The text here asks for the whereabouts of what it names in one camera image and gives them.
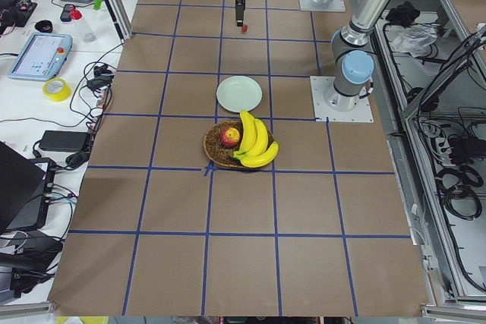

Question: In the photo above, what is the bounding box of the pale green plate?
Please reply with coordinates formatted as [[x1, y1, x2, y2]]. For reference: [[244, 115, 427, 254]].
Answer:
[[216, 76, 263, 113]]

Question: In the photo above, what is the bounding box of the red yellow apple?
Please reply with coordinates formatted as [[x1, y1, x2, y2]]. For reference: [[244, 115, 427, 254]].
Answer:
[[219, 127, 241, 148]]

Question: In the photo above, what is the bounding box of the green marker object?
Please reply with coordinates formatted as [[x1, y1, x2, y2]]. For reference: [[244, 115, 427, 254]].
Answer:
[[93, 0, 103, 11]]

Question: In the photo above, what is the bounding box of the yellow banana bunch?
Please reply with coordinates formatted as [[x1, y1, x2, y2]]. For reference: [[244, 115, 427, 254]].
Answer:
[[233, 110, 279, 168]]

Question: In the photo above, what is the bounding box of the clear bottle red cap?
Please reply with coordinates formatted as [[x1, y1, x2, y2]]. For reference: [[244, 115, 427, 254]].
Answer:
[[69, 8, 96, 42]]

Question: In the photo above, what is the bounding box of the brown wicker basket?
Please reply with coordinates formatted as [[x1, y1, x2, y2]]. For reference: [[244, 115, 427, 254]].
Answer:
[[204, 120, 262, 170]]

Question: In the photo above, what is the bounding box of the black cloth bundle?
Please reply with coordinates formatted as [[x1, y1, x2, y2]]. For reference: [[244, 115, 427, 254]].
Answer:
[[385, 2, 420, 27]]

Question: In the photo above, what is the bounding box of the crumpled white cloth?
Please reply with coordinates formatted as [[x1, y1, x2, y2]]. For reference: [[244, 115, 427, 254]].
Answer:
[[390, 25, 437, 58]]

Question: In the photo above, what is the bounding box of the black small bowl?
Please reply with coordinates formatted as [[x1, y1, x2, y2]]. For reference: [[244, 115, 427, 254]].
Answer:
[[34, 20, 53, 33]]

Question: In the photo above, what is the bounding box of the yellow tape roll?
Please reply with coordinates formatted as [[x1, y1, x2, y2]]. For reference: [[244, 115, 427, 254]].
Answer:
[[43, 77, 71, 102]]

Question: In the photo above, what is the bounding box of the near teach pendant tablet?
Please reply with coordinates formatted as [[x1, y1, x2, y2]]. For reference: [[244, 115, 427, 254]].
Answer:
[[8, 33, 73, 81]]

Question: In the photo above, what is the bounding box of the black power adapter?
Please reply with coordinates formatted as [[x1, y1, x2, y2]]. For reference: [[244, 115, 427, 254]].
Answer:
[[39, 131, 90, 153]]

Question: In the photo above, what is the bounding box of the black laptop computer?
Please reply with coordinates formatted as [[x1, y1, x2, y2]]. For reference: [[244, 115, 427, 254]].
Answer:
[[1, 143, 55, 233]]

